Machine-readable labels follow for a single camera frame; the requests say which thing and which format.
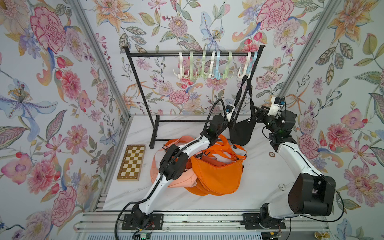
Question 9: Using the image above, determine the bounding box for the black crossbody bag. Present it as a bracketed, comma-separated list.
[230, 76, 256, 147]

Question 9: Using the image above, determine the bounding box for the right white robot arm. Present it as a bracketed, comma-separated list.
[255, 107, 339, 229]

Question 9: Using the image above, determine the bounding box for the blue hook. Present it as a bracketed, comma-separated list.
[215, 51, 222, 80]
[247, 52, 258, 78]

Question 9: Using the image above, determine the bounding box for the wooden chessboard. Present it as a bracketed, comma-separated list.
[117, 145, 146, 182]

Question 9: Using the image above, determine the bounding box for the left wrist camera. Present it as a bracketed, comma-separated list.
[224, 104, 236, 122]

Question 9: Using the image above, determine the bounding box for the green hook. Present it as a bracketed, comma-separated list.
[189, 51, 199, 80]
[222, 52, 234, 80]
[200, 51, 208, 80]

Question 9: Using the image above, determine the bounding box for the black metal clothes rack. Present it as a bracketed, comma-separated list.
[123, 45, 266, 150]

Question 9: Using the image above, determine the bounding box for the pink crescent bag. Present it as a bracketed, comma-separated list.
[149, 135, 199, 189]

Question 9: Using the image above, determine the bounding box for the bright orange crescent bag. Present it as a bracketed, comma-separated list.
[185, 185, 209, 196]

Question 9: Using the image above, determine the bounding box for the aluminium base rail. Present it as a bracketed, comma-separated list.
[74, 211, 329, 233]

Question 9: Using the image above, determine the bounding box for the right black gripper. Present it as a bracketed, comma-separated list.
[251, 106, 280, 138]

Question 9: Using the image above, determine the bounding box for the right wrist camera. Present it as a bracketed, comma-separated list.
[268, 97, 286, 117]

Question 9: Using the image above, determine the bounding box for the white hook far left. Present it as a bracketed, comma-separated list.
[173, 52, 187, 80]

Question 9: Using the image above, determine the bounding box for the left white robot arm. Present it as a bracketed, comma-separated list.
[114, 112, 232, 234]

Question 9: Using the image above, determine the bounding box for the white hook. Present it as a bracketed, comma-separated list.
[238, 52, 252, 78]
[173, 52, 187, 80]
[208, 51, 216, 78]

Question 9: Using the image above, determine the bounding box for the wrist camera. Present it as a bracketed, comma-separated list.
[224, 104, 236, 122]
[268, 97, 286, 117]

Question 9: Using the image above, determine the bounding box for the dark orange zip bag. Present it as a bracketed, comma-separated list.
[195, 153, 227, 167]

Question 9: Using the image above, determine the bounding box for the orange bag with long straps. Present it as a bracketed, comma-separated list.
[161, 134, 241, 163]

